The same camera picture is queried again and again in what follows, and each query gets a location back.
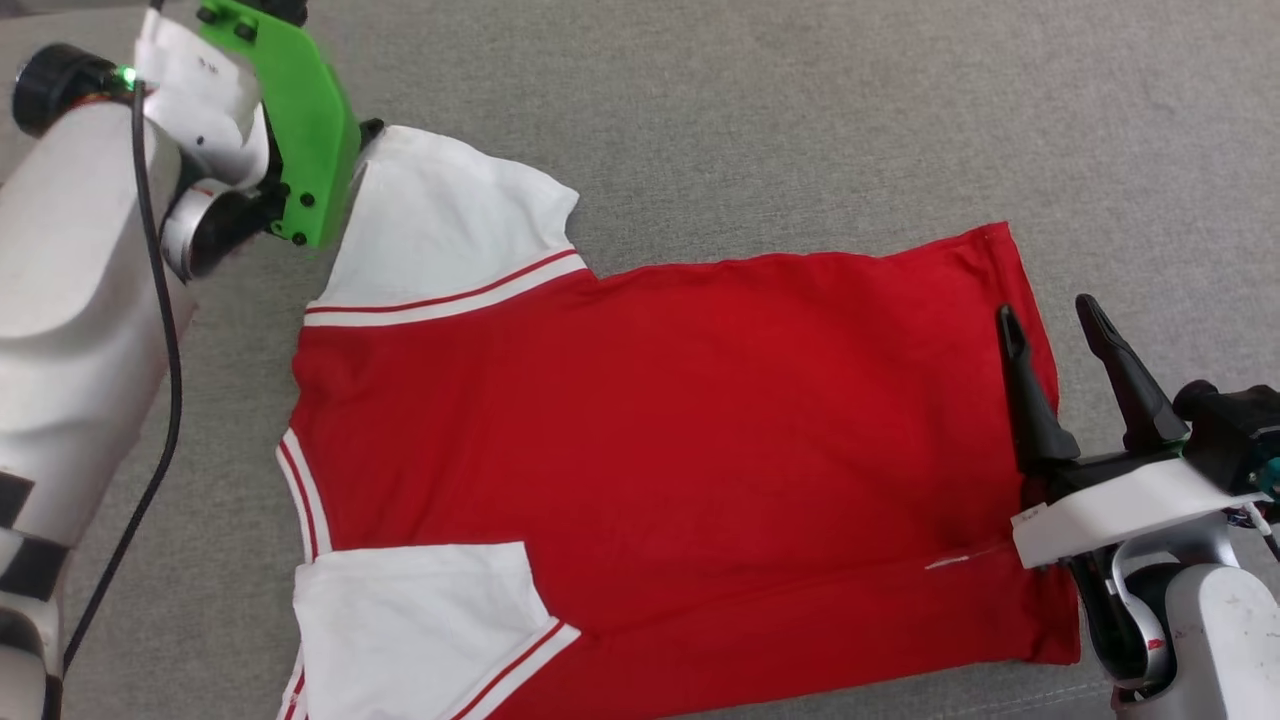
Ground red and white Bulls jersey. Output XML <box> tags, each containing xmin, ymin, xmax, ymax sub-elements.
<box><xmin>275</xmin><ymin>125</ymin><xmax>1083</xmax><ymax>720</ymax></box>

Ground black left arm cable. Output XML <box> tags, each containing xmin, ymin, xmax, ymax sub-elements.
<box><xmin>60</xmin><ymin>80</ymin><xmax>186</xmax><ymax>681</ymax></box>

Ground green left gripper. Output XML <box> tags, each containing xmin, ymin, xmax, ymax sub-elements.
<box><xmin>196</xmin><ymin>0</ymin><xmax>387</xmax><ymax>251</ymax></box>

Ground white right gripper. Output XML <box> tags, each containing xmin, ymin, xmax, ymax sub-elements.
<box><xmin>995</xmin><ymin>293</ymin><xmax>1269</xmax><ymax>572</ymax></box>

